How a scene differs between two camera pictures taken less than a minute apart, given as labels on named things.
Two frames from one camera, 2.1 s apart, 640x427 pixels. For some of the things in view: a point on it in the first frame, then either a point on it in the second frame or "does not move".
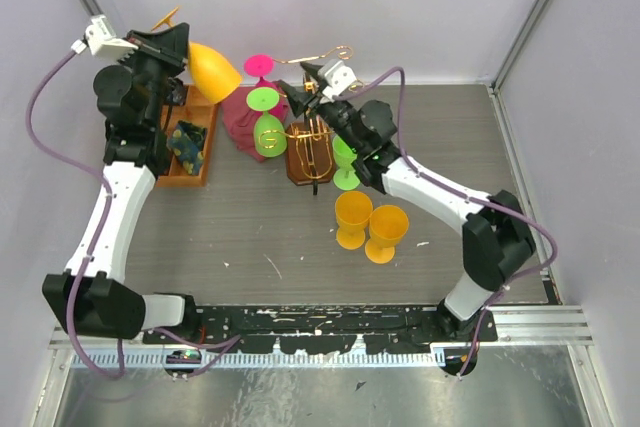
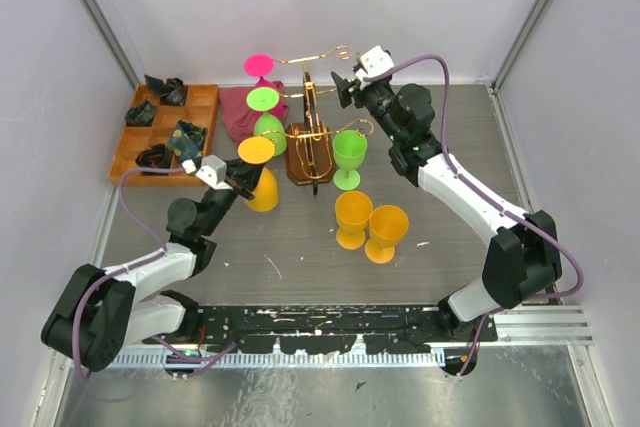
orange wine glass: (387, 226) does not move
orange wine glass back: (213, 73) → (260, 151)
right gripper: (298, 100) → (356, 93)
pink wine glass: (260, 65) does not move
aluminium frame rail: (516, 326) does not move
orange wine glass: (353, 210) does not move
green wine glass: (270, 136) does not move
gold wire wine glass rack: (310, 148) does not move
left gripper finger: (171, 44) → (242, 176)
